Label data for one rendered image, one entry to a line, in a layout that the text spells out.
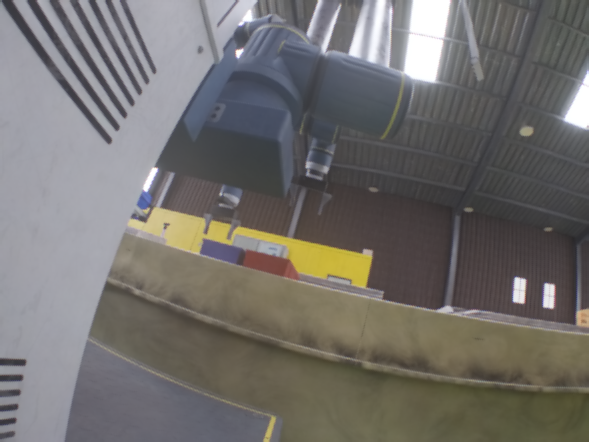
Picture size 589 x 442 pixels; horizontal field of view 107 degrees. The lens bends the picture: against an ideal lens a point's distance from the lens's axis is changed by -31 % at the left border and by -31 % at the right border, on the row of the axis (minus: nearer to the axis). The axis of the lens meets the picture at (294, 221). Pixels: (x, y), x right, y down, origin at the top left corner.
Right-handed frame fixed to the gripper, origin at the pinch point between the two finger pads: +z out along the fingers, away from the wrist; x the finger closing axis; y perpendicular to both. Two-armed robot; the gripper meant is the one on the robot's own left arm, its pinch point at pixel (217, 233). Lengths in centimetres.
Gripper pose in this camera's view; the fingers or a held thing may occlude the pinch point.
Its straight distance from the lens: 158.7
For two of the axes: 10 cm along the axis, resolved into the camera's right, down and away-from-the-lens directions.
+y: 1.4, 3.4, 9.3
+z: -2.5, 9.2, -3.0
